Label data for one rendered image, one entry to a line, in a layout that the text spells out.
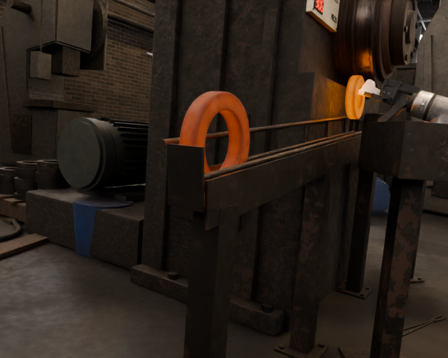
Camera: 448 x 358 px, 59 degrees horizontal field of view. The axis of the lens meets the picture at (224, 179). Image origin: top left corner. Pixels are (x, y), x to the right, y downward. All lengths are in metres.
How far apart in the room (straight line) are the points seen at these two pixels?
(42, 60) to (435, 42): 4.26
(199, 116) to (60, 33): 4.81
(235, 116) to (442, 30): 3.95
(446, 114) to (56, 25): 4.65
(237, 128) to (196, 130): 0.14
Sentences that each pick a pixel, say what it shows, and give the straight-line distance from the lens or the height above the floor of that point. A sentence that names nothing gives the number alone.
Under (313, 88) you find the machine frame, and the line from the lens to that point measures 1.31.
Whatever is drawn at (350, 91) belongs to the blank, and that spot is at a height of 0.84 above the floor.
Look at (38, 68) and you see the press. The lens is 5.19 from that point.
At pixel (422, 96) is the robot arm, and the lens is 1.47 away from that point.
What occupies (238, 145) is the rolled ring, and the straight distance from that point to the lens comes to 0.77.
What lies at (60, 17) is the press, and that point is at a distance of 5.43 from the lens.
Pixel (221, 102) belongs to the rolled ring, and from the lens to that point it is 0.70.
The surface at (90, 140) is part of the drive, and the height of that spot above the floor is 0.57.
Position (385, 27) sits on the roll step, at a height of 1.08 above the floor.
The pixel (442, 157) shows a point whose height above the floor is 0.64.
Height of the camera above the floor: 0.66
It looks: 7 degrees down
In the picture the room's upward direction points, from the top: 4 degrees clockwise
